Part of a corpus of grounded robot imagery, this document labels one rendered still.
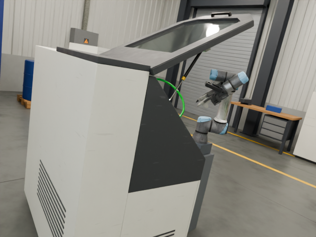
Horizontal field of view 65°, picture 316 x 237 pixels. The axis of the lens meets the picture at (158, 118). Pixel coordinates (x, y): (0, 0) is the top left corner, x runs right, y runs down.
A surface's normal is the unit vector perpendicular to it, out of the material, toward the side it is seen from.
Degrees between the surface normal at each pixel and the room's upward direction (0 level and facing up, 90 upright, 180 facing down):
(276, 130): 90
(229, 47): 90
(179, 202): 90
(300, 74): 90
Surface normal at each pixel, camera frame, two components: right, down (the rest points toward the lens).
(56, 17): 0.69, 0.29
